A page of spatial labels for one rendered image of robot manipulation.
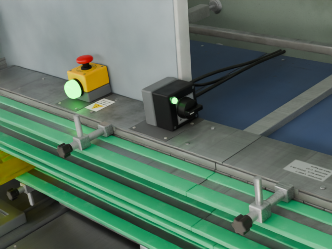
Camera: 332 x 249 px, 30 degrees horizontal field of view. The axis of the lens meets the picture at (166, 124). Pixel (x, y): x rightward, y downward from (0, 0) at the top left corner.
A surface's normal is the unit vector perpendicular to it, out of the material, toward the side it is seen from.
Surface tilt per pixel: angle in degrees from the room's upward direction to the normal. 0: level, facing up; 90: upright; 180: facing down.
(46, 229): 90
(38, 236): 90
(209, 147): 90
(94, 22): 0
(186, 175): 90
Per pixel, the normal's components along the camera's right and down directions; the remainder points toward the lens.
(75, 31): -0.70, 0.39
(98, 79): 0.70, 0.22
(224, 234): -0.14, -0.89
